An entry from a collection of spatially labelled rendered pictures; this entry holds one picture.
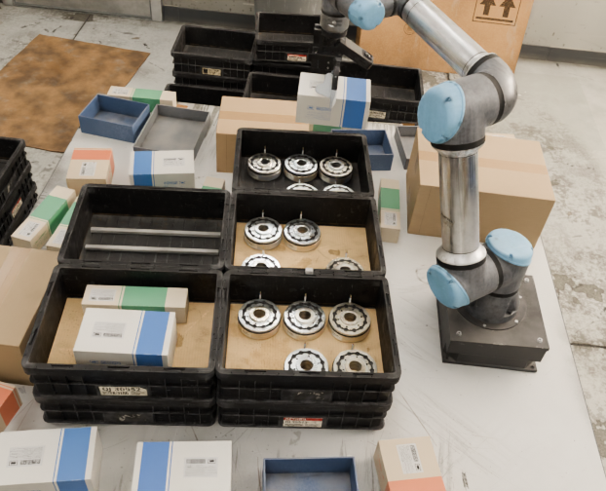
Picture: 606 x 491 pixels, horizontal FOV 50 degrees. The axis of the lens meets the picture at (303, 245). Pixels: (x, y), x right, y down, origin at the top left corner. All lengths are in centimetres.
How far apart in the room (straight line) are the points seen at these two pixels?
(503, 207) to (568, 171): 183
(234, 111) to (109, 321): 98
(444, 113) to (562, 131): 283
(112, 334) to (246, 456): 41
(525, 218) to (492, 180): 15
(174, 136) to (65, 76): 187
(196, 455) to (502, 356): 81
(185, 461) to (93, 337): 33
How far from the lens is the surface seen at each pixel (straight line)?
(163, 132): 243
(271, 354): 156
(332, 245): 182
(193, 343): 158
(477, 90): 142
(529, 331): 179
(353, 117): 186
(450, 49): 158
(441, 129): 139
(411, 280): 195
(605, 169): 398
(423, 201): 201
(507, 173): 210
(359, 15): 163
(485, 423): 172
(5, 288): 174
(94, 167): 218
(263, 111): 226
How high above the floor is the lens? 209
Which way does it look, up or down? 44 degrees down
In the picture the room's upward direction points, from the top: 6 degrees clockwise
